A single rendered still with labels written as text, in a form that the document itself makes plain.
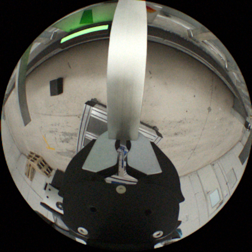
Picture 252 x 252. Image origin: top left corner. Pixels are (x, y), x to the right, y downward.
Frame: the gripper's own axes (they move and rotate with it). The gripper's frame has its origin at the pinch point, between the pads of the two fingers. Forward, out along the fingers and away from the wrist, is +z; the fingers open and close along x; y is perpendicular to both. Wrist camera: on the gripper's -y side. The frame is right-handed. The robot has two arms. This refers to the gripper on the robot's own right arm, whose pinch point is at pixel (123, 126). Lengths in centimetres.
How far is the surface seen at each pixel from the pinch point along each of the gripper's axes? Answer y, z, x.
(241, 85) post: -29, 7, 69
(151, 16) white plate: -26.5, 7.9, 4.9
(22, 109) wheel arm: -4.2, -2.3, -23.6
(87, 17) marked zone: -26.4, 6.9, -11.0
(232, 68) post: -28, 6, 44
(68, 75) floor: -16, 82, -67
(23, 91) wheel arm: -8.3, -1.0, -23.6
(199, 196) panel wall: 215, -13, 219
